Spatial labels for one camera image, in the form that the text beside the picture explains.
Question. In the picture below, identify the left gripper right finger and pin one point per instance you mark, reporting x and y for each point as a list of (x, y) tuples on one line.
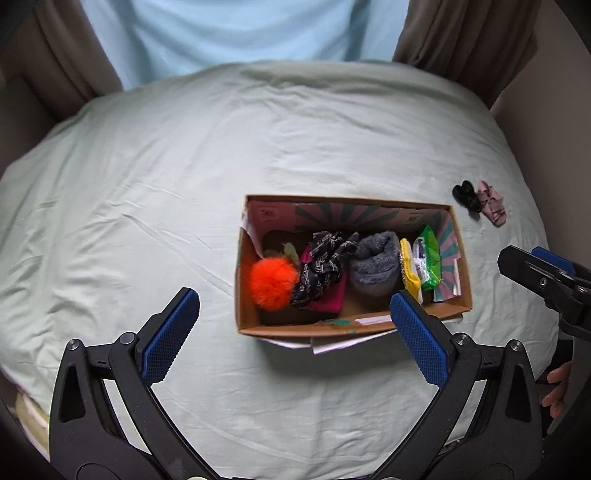
[(484, 421)]

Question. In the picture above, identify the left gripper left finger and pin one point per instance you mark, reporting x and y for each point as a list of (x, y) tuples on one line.
[(105, 420)]

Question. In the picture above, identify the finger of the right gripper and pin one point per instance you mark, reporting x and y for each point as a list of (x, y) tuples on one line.
[(524, 269), (552, 258)]

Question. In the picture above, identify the green wet wipes pack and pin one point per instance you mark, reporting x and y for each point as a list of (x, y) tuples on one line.
[(427, 258)]

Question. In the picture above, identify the yellow framed round mirror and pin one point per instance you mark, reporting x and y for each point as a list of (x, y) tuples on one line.
[(411, 279)]

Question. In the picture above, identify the black patterned scrunchie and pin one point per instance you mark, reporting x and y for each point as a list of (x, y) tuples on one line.
[(326, 242)]

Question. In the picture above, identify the orange fluffy pompom toy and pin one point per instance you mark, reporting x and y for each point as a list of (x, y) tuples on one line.
[(273, 278)]

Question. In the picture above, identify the person right hand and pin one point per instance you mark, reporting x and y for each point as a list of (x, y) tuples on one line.
[(554, 400)]

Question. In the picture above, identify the pink hair bow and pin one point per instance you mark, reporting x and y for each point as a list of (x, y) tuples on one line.
[(492, 203)]

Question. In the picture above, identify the grey fuzzy rolled sock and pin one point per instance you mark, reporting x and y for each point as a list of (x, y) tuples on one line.
[(375, 269)]

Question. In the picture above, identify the pink pouch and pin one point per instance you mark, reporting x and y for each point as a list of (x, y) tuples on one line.
[(330, 297)]

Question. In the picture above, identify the cardboard box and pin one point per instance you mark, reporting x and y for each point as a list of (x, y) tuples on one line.
[(269, 219)]

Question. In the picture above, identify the brown right curtain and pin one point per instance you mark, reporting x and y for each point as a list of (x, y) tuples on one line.
[(478, 44)]

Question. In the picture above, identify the brown curtain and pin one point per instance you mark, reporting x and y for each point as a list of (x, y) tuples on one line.
[(53, 48), (478, 44)]

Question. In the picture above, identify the brown left curtain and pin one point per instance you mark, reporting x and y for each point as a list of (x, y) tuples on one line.
[(53, 48)]

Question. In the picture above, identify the light blue hanging sheet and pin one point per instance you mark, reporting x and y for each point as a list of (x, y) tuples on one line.
[(148, 41)]

